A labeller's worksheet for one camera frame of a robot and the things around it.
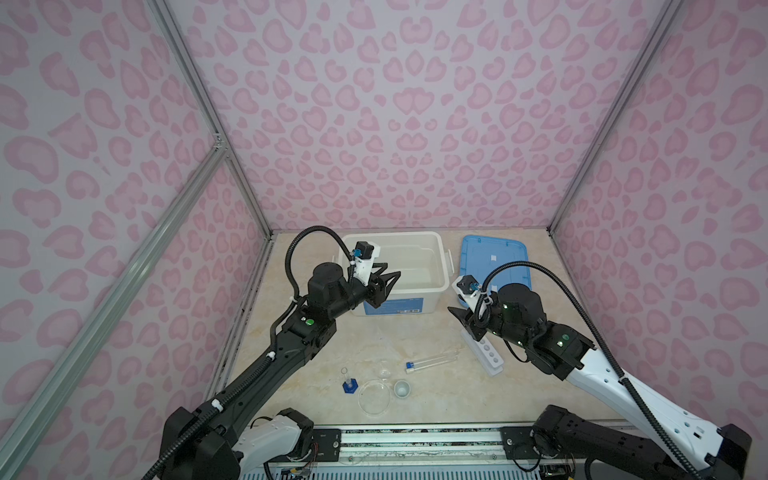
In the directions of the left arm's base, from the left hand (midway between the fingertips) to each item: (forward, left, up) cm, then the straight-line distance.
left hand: (394, 265), depth 71 cm
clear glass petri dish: (-22, +6, -30) cm, 38 cm away
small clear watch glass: (-15, +3, -31) cm, 35 cm away
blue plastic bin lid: (+28, -32, -32) cm, 53 cm away
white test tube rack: (-11, -25, -26) cm, 38 cm away
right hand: (-7, -15, -6) cm, 17 cm away
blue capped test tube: (-14, -4, -30) cm, 33 cm away
